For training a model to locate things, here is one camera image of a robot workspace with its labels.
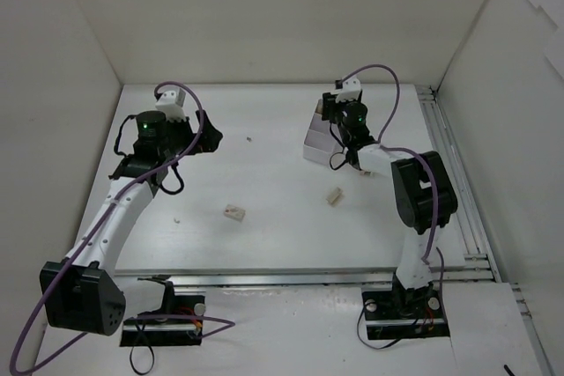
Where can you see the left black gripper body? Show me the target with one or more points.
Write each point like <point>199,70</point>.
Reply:
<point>192,132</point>

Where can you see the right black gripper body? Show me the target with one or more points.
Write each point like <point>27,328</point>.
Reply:
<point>330,106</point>

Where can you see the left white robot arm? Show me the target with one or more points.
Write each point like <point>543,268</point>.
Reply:
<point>82,294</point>

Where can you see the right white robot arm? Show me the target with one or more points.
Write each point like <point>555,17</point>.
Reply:
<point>424,195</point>

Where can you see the white three-compartment organizer box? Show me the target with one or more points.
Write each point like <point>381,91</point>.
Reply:
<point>319,144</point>

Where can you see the white eraser with red logo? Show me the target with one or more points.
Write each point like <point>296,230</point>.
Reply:
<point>234,212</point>

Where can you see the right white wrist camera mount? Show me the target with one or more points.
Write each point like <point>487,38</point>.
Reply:
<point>348,90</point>

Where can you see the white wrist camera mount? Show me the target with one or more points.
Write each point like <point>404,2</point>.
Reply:
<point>348,90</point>
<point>171,103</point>

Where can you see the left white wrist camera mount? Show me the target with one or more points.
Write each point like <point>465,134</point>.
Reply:
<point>171,103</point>

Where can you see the aluminium rail right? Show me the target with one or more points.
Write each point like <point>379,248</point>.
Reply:
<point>473,233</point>

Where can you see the aluminium rail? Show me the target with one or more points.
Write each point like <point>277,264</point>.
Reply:
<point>473,233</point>
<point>322,278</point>

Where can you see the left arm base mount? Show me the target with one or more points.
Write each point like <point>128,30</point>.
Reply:
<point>182,327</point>

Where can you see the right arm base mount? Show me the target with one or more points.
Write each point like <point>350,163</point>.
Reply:
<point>389,317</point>

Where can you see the aluminium rail front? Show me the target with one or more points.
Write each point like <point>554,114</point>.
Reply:
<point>322,278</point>

